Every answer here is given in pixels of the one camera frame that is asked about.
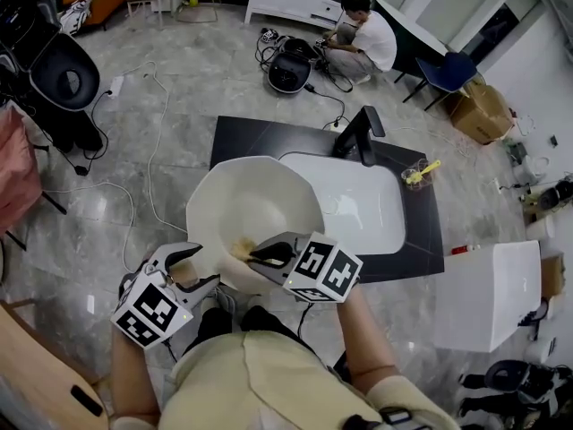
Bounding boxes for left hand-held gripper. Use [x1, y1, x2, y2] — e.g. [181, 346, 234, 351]
[110, 242, 220, 351]

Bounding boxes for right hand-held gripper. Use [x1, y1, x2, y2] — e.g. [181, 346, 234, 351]
[248, 231, 363, 304]

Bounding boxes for yellow sponge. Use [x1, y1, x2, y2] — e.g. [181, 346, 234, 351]
[227, 236, 259, 262]

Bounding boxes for cream frying pan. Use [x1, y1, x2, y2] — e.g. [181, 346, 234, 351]
[167, 155, 327, 296]

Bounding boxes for person's left forearm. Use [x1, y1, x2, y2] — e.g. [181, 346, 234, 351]
[109, 327, 162, 420]

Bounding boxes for person's right forearm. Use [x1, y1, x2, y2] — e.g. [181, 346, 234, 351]
[335, 284, 402, 393]

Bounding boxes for person's shoe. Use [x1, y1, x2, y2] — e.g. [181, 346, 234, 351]
[203, 286, 237, 317]

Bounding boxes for person's black trousers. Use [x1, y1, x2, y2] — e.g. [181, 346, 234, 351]
[183, 305, 314, 357]

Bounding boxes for white sink basin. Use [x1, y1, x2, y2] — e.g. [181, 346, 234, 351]
[278, 151, 407, 256]

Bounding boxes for dark sink cabinet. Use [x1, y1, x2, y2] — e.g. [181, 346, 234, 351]
[209, 115, 445, 285]

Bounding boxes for black waist device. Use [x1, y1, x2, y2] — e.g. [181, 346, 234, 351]
[333, 351, 353, 384]

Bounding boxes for person's cream shirt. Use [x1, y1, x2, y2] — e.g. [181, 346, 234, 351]
[109, 331, 460, 430]

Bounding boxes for clear glass holder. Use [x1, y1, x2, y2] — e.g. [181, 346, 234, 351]
[400, 159, 435, 192]

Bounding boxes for light wooden chair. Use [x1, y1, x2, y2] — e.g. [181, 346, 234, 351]
[0, 302, 111, 430]

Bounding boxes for black oval case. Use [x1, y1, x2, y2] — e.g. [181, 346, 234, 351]
[29, 33, 101, 112]
[267, 38, 320, 94]

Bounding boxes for pink chair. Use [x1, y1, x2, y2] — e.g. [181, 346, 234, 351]
[0, 105, 68, 250]

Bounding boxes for white block cabinet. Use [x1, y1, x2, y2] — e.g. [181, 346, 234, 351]
[433, 239, 543, 353]

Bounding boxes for large cardboard box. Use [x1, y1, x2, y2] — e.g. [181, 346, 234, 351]
[447, 82, 515, 146]

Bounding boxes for dark green bathtub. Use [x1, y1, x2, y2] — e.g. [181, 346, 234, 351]
[371, 0, 449, 80]

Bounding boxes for blue chair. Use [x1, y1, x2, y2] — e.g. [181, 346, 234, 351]
[401, 51, 479, 111]

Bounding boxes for small black faucet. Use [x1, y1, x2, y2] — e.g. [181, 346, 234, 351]
[517, 300, 550, 329]

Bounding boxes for white round bin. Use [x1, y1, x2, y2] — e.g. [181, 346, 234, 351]
[526, 215, 556, 241]

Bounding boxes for small cardboard box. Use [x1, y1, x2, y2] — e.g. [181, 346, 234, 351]
[540, 253, 566, 298]

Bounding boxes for white cylindrical appliance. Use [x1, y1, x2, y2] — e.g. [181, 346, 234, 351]
[523, 336, 559, 365]

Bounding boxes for black white striped cushion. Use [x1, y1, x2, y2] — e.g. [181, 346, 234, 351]
[60, 0, 93, 35]

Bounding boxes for black helmet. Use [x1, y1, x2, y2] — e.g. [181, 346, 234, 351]
[536, 180, 573, 212]

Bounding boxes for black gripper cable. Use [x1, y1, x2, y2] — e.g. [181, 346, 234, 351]
[297, 301, 317, 342]

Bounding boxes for white floor cable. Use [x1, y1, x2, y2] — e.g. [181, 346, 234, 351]
[123, 60, 189, 235]
[42, 180, 136, 273]

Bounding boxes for black floor cable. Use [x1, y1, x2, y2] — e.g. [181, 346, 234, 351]
[73, 90, 113, 177]

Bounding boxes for black power cable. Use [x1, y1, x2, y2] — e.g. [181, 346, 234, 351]
[306, 85, 350, 129]

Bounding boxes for black harness strap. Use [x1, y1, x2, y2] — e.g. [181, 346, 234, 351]
[344, 408, 433, 430]

